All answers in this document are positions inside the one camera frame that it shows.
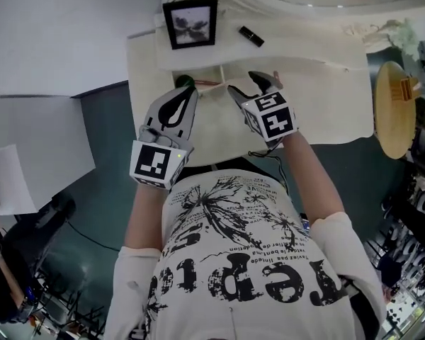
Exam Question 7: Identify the black picture frame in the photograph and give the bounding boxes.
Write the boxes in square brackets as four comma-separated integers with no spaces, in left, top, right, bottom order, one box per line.
[161,0,219,50]

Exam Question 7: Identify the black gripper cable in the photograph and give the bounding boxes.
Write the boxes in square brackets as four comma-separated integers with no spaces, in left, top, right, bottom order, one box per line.
[247,147,291,191]

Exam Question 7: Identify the white flower bunch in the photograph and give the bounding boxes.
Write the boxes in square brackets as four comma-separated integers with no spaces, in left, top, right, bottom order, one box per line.
[385,19,421,60]

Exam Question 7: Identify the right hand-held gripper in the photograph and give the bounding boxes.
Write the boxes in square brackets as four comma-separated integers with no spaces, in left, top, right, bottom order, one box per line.
[227,72,299,151]

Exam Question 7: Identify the round wooden table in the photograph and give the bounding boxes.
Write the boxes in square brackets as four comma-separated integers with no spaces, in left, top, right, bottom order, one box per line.
[374,61,417,159]

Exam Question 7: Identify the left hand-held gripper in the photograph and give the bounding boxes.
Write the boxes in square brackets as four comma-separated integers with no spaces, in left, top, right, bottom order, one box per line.
[129,86,199,191]

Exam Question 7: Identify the cream vanity dressing table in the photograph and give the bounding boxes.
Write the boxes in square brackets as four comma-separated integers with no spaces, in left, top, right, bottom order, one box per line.
[126,16,373,168]

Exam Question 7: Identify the person's white printed shirt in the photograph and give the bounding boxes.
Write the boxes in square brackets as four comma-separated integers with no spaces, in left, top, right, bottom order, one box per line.
[104,175,387,340]

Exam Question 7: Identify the person's left forearm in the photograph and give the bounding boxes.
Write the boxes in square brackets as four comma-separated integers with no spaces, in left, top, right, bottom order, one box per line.
[123,182,173,254]

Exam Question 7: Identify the white shelf unit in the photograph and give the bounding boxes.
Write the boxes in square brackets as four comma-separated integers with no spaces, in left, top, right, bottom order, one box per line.
[0,143,37,215]

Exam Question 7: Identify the person's right forearm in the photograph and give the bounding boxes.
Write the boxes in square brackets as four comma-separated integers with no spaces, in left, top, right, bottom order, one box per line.
[281,132,346,226]

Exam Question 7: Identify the small cream drawer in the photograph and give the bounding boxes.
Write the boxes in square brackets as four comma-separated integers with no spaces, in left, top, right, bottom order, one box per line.
[325,60,368,74]
[171,64,231,95]

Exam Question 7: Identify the cluttered equipment rack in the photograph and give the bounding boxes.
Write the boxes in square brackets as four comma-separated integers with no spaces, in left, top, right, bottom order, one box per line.
[364,175,425,340]

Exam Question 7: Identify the person's black trousers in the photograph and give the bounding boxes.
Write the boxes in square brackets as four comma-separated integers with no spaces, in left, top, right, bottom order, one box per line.
[178,156,284,186]

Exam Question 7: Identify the green makeup brush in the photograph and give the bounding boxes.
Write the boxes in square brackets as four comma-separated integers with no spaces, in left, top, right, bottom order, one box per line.
[174,73,196,89]

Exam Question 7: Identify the black floor cable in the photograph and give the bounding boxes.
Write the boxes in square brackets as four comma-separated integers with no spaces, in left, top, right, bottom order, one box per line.
[67,221,121,251]

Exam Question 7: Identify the metal frame rack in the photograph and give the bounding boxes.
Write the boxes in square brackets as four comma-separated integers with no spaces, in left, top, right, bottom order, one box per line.
[31,267,107,340]

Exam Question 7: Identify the black lipstick tube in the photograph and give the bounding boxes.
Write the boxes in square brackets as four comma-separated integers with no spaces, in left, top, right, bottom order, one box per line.
[238,25,266,47]

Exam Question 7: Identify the wooden organiser box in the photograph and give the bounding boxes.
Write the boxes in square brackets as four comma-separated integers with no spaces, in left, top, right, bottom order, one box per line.
[389,77,421,102]

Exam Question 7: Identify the white cabinet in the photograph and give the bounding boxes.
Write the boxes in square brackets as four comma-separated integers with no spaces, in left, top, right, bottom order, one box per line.
[0,79,96,205]

